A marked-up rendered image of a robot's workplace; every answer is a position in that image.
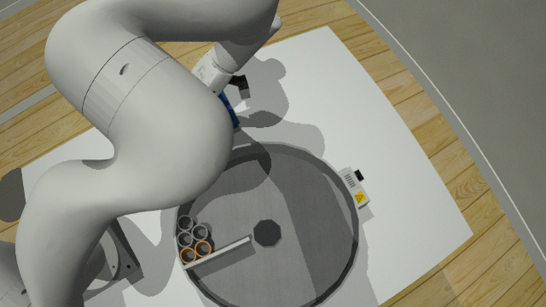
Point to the bronze bushing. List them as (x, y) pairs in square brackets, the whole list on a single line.
[(198, 246), (184, 252)]

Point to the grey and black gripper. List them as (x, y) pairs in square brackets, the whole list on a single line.
[(213, 76)]

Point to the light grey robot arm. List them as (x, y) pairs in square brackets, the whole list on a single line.
[(172, 135)]

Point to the grey metal bushing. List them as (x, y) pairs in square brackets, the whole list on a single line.
[(196, 228), (180, 239), (182, 219)]

